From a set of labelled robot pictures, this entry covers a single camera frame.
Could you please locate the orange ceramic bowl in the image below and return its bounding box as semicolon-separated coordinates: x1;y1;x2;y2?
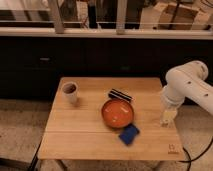
101;99;134;128

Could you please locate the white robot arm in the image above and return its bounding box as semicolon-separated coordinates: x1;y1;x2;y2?
161;60;213;126

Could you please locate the white ceramic cup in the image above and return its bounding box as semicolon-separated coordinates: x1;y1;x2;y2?
61;82;78;104

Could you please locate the blue sponge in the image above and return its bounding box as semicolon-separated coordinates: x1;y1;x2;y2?
119;124;140;145

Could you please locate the black striped rectangular object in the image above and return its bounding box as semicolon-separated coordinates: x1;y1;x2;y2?
108;89;132;102

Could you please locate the wooden folding table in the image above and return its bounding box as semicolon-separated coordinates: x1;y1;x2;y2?
38;77;184;161

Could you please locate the cardboard box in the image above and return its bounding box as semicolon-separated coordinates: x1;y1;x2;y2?
155;2;198;30

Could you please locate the dark low cabinet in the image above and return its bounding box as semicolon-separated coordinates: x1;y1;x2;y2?
0;36;213;99

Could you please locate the black cable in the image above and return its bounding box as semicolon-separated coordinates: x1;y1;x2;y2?
179;136;213;171

